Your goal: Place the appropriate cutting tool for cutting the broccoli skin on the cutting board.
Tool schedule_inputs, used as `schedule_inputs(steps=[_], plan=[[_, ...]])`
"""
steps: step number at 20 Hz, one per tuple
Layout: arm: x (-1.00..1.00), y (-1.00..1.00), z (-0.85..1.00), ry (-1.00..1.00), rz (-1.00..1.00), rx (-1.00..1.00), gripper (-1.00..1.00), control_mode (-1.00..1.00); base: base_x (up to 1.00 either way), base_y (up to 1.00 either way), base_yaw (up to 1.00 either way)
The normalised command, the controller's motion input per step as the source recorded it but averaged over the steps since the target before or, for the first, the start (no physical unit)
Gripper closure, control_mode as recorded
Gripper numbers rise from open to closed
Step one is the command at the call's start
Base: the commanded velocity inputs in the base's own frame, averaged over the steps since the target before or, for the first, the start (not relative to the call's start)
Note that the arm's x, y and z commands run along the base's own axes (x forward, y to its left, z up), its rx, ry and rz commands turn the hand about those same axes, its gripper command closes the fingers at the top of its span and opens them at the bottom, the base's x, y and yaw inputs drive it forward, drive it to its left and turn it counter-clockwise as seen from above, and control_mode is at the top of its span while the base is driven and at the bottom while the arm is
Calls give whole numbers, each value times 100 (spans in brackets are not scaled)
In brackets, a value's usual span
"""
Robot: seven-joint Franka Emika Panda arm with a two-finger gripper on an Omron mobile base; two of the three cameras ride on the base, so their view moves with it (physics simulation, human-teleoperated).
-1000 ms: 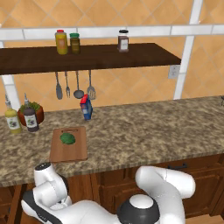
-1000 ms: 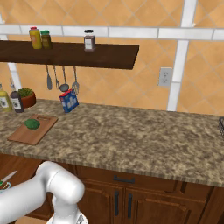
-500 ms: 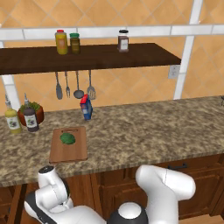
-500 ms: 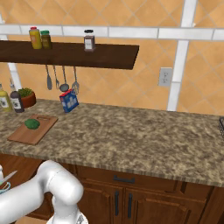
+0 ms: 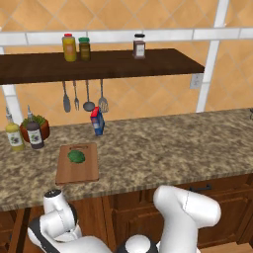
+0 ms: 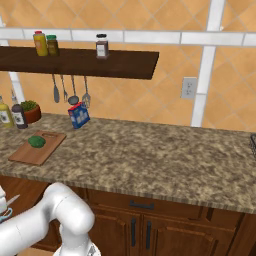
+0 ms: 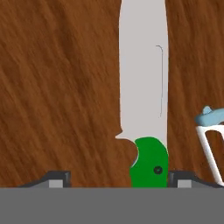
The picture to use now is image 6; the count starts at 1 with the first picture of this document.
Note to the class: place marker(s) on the blue box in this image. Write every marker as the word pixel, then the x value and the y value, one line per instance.
pixel 79 115

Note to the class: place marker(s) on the wooden cutting board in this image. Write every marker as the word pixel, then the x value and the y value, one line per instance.
pixel 40 151

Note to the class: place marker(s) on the white wall outlet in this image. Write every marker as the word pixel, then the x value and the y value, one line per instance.
pixel 189 88

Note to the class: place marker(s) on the olive jar with green lid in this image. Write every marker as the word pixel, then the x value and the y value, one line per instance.
pixel 52 46

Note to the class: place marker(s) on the dark bottle with white label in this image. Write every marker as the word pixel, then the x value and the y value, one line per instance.
pixel 19 116

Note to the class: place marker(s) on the white thin cutting tool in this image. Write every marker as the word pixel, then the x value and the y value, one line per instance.
pixel 13 200

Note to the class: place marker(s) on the grey hanging fork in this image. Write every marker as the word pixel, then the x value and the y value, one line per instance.
pixel 64 95

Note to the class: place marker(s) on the dark wooden wall shelf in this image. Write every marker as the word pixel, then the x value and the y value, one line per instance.
pixel 100 65

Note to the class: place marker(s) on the grey hanging spatula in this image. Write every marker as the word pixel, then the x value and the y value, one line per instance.
pixel 56 95

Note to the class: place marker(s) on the dark jar with white label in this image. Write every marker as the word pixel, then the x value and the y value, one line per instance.
pixel 102 48

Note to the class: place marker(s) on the brown wooden cupboard door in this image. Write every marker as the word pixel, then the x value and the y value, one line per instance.
pixel 110 233
pixel 186 240

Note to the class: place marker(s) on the yellow bottle with label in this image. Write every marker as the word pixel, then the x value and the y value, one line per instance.
pixel 5 116

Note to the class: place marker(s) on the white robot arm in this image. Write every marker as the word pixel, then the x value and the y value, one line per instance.
pixel 63 213

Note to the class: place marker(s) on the yellow bottle with red cap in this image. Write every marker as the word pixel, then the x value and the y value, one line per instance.
pixel 41 45

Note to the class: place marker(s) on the grey hanging ladle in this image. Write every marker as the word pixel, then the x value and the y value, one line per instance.
pixel 73 99

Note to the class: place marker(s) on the brown wooden drawer front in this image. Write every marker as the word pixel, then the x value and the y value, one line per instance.
pixel 173 206

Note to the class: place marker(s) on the green plant in brown pot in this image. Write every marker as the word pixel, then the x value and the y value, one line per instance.
pixel 31 111

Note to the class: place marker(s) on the green broccoli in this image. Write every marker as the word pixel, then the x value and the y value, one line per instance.
pixel 36 141

